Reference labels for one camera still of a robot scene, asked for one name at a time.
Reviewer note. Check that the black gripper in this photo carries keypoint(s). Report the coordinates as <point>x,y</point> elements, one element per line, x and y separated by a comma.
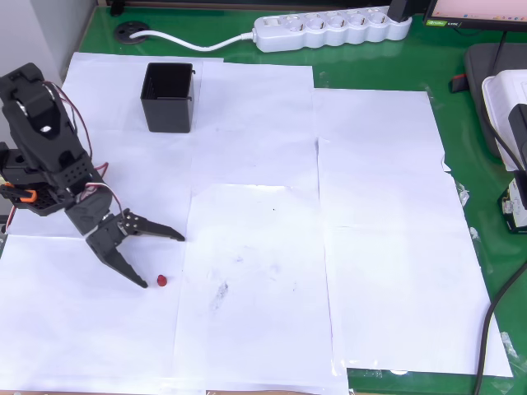
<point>108,238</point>

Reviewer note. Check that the small red object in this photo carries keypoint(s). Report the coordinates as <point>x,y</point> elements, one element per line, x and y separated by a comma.
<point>161,281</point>

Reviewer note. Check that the black square cup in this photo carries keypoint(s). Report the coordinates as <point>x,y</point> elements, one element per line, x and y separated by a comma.
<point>166,111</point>

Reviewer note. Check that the orange black table clamp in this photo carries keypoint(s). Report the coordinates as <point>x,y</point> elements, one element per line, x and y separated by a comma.
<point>18,194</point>

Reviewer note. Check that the white power strip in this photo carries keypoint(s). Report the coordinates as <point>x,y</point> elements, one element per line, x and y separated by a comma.
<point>329,33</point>

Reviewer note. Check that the black power plug adapter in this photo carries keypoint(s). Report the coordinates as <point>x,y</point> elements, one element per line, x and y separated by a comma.
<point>399,9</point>

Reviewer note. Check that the red black small gadget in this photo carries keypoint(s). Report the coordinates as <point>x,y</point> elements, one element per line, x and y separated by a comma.
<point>460,83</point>

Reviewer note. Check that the grey fabric pad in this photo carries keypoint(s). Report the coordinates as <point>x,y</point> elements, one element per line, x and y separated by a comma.
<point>477,82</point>

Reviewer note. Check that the small green white carton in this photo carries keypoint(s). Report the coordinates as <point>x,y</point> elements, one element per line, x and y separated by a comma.
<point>514,205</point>

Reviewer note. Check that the white foam food container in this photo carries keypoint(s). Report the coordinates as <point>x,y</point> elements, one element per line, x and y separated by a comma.
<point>504,94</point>

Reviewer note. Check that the black device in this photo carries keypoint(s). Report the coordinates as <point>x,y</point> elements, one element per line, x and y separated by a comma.
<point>519,136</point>

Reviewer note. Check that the black computer monitor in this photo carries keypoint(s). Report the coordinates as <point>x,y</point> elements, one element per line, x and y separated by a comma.
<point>477,10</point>

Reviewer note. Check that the black desk mount clamp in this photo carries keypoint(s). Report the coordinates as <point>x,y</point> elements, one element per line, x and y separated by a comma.
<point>117,7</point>

